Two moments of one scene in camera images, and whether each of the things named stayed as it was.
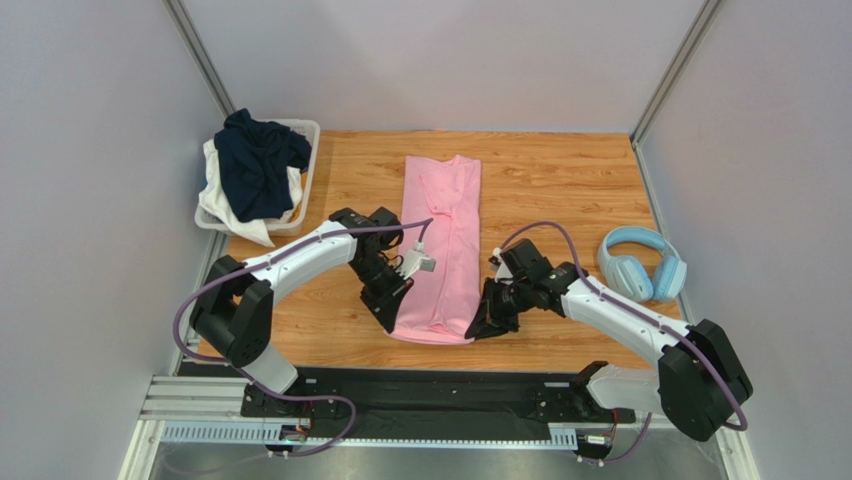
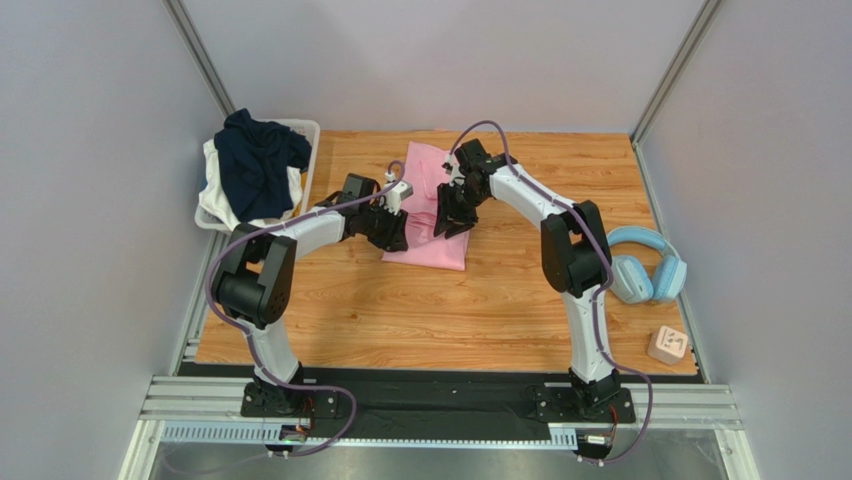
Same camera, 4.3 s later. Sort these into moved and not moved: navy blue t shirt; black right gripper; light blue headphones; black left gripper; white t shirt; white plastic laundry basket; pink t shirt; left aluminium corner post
Moved: pink t shirt; black left gripper; black right gripper
Not moved: navy blue t shirt; left aluminium corner post; light blue headphones; white t shirt; white plastic laundry basket
